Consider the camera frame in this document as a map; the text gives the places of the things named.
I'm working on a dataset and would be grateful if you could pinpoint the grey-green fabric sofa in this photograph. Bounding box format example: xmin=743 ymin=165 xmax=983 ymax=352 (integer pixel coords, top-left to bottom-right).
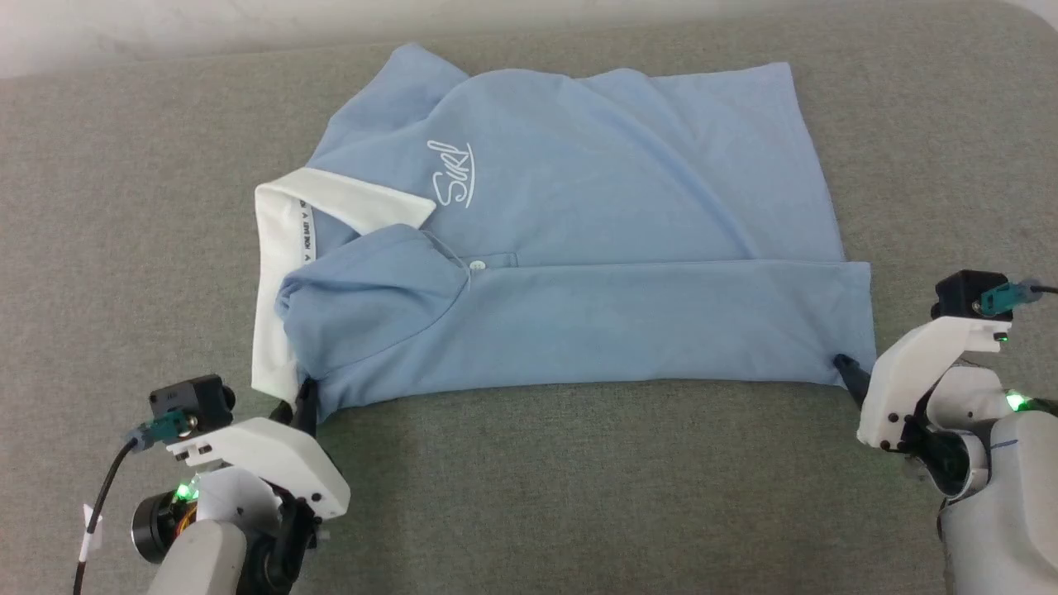
xmin=0 ymin=0 xmax=1058 ymax=595

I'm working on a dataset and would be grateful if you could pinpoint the light blue polo shirt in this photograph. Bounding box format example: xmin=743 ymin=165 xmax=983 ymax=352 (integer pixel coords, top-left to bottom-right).
xmin=250 ymin=43 xmax=877 ymax=424

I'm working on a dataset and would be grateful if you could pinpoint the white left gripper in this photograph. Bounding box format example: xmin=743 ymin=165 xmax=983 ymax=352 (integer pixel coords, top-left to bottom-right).
xmin=165 ymin=378 xmax=350 ymax=521

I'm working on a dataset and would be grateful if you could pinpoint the black right camera cable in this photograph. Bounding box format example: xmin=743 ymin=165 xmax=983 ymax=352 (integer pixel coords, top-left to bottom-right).
xmin=975 ymin=279 xmax=1058 ymax=320

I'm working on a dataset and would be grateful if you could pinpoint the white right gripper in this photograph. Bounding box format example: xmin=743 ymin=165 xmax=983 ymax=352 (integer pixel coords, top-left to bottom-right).
xmin=833 ymin=318 xmax=1011 ymax=451

